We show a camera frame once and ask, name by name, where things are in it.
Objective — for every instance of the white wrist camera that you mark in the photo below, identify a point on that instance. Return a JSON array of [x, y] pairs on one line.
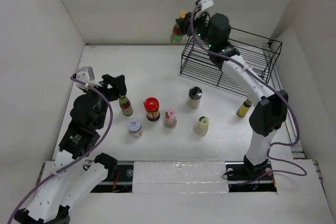
[[204, 5], [85, 74]]

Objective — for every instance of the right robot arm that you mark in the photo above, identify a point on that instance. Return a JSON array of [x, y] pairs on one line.
[[270, 105]]

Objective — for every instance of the small yellow brown bottle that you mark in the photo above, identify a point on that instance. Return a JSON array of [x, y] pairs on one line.
[[244, 108]]

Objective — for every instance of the red lid dark jar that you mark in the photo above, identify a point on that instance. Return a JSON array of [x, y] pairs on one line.
[[152, 107]]

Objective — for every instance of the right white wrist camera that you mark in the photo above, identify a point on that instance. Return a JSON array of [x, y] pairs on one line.
[[204, 5]]

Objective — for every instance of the black wire rack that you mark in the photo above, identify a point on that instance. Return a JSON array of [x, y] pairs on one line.
[[257, 53]]

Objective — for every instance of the pink cap spice shaker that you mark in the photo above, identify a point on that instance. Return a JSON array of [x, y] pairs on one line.
[[170, 120]]

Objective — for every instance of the white lid glass jar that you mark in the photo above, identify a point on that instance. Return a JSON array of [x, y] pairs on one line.
[[134, 127]]

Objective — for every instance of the yellow cap spice shaker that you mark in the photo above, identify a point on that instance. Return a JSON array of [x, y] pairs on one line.
[[202, 125]]

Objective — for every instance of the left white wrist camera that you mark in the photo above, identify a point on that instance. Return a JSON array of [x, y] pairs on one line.
[[85, 74]]

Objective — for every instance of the black mounting rail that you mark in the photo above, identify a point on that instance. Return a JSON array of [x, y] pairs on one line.
[[122, 181]]

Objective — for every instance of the red green sauce bottle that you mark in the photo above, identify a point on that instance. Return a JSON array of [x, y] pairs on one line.
[[176, 35]]

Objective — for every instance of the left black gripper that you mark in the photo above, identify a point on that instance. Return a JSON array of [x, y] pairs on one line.
[[117, 83]]

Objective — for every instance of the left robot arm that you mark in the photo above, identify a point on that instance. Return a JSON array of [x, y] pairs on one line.
[[53, 198]]

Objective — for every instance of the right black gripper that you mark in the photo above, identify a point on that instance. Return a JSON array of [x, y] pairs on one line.
[[184, 22]]

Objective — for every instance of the black cap spice shaker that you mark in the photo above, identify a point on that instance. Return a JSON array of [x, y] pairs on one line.
[[194, 97]]

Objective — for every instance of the green label sauce bottle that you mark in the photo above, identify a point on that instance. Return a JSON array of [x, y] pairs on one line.
[[125, 105]]

